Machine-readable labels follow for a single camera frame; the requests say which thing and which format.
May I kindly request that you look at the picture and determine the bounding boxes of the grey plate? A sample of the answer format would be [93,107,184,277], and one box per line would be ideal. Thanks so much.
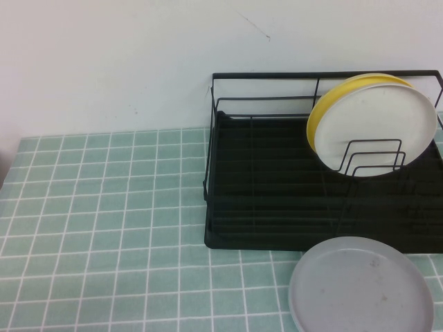
[288,237,435,332]

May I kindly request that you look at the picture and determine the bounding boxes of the yellow plate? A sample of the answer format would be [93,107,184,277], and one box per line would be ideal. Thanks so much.
[306,73,416,154]

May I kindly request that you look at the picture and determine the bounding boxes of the cream white plate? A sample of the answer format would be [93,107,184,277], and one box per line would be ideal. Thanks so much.
[313,82,438,179]

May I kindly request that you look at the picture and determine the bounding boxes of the black drip tray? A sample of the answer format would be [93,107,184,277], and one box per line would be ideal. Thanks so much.
[204,109,443,256]

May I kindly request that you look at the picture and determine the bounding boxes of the green checkered tablecloth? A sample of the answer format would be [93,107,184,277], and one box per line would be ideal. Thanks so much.
[0,109,443,332]

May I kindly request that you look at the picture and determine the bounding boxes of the black wire dish rack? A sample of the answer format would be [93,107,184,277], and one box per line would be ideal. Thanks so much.
[201,70,443,250]

